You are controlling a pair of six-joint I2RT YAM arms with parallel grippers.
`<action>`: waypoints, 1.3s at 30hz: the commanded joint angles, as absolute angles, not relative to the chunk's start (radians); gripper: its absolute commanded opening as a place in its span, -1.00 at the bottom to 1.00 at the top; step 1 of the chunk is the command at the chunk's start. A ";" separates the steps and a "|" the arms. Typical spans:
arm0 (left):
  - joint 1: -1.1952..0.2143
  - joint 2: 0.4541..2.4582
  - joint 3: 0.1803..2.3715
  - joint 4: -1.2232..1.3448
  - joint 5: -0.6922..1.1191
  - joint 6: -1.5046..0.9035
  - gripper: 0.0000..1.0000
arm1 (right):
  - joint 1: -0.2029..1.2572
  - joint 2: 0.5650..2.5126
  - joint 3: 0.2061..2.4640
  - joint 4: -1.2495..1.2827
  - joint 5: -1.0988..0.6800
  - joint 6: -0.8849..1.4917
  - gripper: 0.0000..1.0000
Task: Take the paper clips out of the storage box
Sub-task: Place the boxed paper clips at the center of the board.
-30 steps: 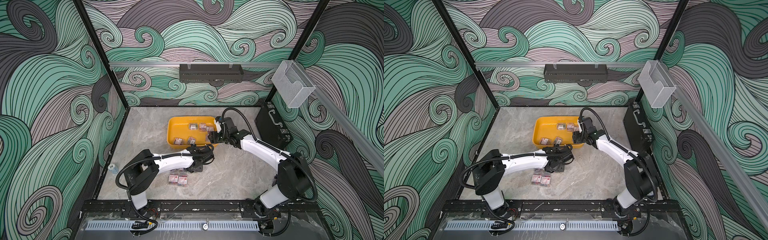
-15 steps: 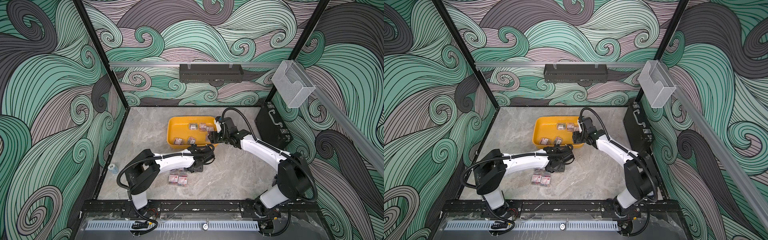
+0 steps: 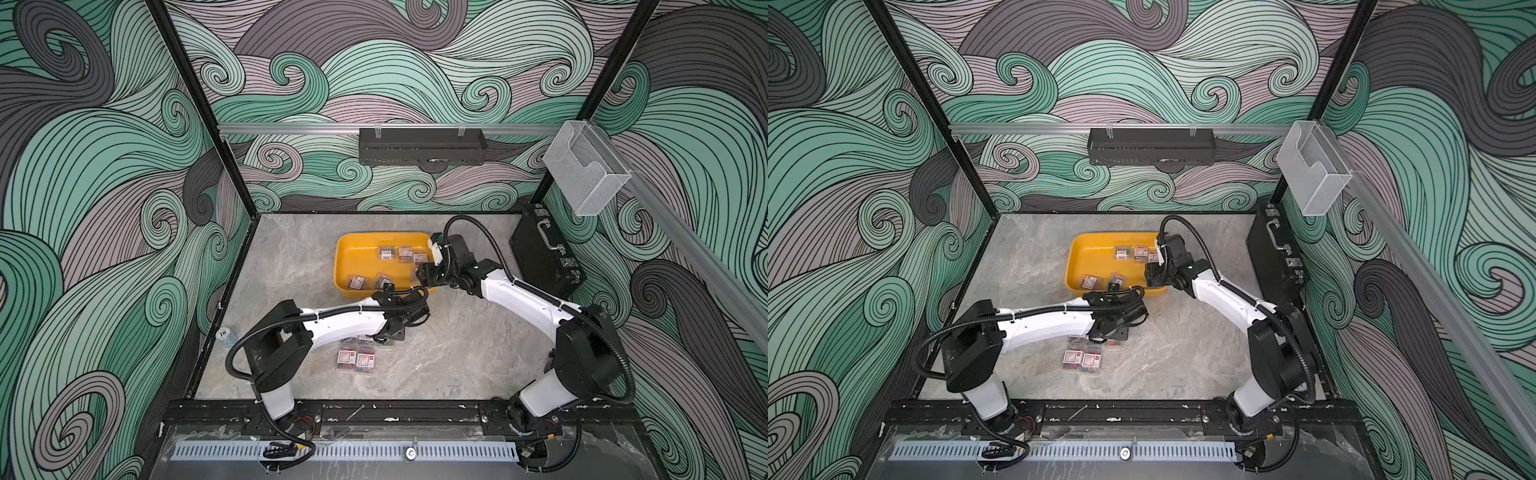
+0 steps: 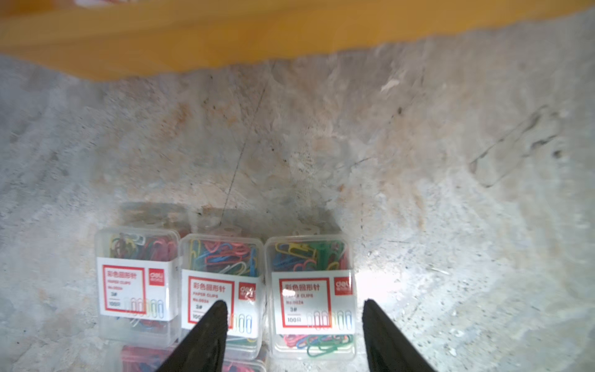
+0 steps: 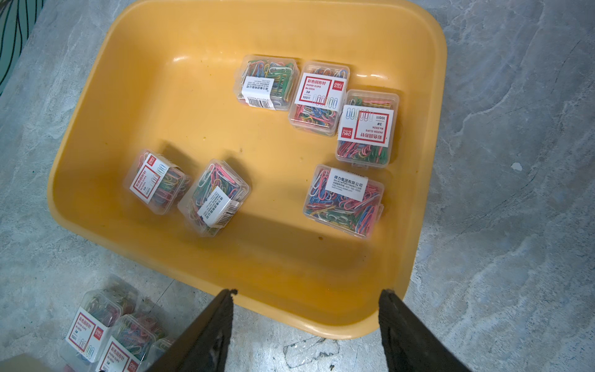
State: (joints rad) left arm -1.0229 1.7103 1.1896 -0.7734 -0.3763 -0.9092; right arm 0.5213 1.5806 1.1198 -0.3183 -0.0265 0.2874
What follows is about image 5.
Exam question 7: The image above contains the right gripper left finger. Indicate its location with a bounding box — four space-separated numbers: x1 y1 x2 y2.
149 289 237 372

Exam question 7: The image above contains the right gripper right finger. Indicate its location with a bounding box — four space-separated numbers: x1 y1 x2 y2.
378 289 469 372

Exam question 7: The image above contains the paper clip box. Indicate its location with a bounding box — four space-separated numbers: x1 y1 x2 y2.
95 314 157 372
303 164 385 238
289 60 350 136
60 289 123 371
122 149 192 215
233 54 300 111
143 337 176 371

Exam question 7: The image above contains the yellow plastic storage tray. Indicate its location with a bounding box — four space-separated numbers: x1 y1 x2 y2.
47 1 447 339

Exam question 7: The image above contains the paper clip box edge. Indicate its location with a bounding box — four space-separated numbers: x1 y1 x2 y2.
336 89 400 168

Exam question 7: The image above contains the paper clip box barcode side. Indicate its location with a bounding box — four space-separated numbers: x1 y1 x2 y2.
178 159 251 237

